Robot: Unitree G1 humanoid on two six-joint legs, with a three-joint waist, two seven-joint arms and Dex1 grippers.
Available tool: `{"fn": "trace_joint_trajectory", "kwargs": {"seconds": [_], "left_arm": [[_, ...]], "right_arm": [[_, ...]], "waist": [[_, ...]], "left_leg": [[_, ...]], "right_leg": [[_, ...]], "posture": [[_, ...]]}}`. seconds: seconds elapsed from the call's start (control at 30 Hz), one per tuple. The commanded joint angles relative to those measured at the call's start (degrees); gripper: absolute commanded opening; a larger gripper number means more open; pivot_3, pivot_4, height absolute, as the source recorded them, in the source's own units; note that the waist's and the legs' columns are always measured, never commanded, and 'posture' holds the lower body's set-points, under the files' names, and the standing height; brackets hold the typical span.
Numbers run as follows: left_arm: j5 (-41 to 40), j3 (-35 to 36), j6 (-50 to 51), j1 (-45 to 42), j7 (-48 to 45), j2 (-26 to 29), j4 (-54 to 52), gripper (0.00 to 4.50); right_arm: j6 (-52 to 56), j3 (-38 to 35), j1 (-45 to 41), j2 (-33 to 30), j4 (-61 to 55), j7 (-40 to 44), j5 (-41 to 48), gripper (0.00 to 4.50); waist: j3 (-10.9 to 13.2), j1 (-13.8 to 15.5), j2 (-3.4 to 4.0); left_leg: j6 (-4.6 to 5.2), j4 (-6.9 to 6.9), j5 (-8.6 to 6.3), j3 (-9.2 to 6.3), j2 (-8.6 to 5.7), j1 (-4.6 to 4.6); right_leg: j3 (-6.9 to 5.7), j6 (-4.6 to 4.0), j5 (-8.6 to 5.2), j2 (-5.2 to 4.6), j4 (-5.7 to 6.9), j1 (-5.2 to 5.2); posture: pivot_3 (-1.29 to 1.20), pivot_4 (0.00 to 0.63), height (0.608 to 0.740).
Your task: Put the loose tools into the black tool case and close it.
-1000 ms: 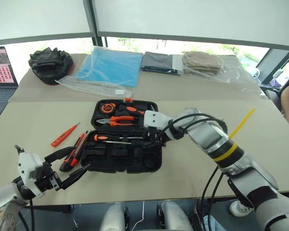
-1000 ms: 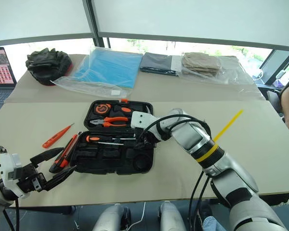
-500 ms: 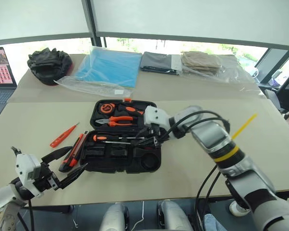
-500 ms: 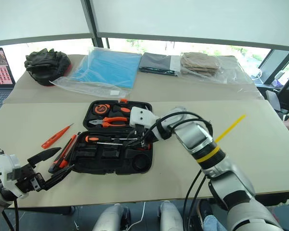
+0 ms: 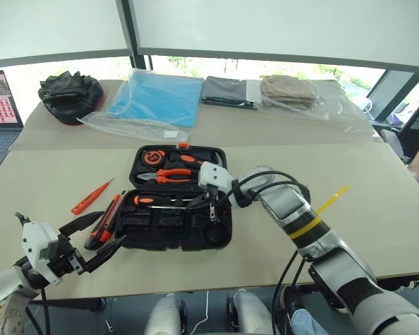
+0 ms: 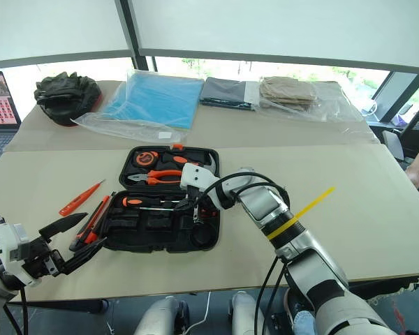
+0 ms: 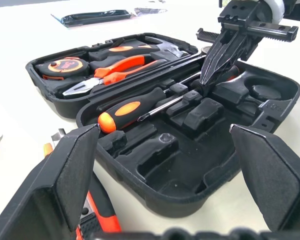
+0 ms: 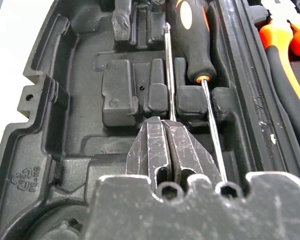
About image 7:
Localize black orange handled hammer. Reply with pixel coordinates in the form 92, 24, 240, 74
88, 36, 191, 62

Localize black plastic packet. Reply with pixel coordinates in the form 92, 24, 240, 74
50, 9, 134, 28

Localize orange black utility knife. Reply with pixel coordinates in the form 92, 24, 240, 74
51, 128, 122, 240

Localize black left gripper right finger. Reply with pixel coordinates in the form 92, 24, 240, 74
229, 123, 300, 233

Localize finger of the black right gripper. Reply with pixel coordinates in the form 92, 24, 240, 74
206, 32, 264, 98
199, 26, 242, 86

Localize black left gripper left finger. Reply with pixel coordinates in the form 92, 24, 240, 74
0, 123, 101, 240

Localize clear plastic bag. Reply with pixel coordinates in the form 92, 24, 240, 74
133, 7, 169, 15

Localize black plastic tool case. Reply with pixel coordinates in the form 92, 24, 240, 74
25, 32, 300, 219

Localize black orange tape measure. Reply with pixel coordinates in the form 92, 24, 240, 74
34, 56, 90, 81

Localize large black orange screwdriver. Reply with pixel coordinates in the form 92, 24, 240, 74
97, 71, 202, 134

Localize phillips screwdriver black orange handle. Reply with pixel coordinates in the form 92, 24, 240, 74
137, 65, 241, 123

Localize orange handled pliers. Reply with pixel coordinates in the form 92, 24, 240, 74
62, 55, 167, 97

